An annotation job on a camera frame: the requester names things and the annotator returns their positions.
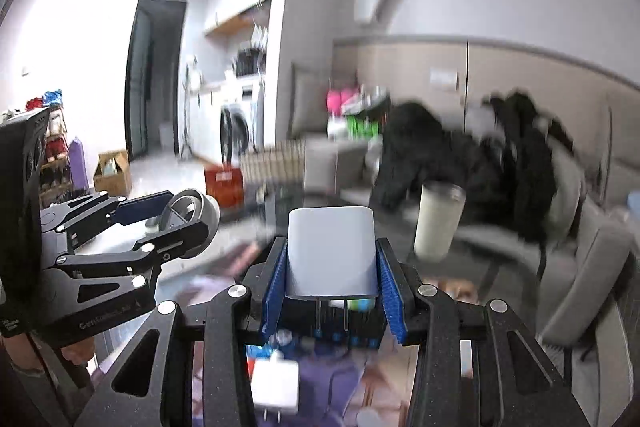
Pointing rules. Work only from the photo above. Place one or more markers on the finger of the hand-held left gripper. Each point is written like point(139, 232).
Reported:
point(140, 209)
point(145, 257)

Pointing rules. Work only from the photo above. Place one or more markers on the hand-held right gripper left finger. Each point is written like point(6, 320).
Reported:
point(272, 292)

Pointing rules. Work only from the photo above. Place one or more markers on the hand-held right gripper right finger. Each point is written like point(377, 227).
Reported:
point(390, 294)

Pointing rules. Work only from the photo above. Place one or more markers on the white charger plug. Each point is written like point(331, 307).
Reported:
point(331, 252)

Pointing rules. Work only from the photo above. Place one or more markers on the person's left hand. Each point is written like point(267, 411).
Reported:
point(75, 354)

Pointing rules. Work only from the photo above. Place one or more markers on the cardboard box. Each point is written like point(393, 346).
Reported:
point(112, 174)

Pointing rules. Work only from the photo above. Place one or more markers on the purple bottle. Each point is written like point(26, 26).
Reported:
point(78, 162)

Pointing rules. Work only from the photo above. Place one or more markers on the shoe rack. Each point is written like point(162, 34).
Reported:
point(54, 152)

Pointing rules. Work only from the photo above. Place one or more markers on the red crate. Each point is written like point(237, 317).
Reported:
point(223, 187)

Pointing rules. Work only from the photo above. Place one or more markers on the cream tumbler with metal rim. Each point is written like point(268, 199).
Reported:
point(439, 222)

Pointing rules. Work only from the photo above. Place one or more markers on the white square charger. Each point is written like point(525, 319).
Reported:
point(274, 382)

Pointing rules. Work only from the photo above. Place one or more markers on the white washing machine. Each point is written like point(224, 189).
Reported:
point(237, 127)

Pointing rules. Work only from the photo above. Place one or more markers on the wooden slatted box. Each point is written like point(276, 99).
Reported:
point(272, 162)

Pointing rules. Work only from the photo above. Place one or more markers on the dark door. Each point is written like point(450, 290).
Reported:
point(150, 77)

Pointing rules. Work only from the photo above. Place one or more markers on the black clothing pile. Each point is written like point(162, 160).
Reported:
point(430, 152)

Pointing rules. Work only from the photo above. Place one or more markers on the green packet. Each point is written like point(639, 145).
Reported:
point(364, 126)

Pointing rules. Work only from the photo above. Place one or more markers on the black backpack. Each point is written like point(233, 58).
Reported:
point(530, 157)

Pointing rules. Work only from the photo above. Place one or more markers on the pink toy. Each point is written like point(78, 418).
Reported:
point(341, 102)

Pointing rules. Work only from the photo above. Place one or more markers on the grey sofa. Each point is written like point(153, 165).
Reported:
point(595, 237)

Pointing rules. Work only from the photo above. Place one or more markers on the grey chair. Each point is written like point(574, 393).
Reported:
point(600, 357)

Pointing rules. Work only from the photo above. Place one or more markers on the white wall switch plate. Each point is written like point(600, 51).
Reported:
point(443, 78)

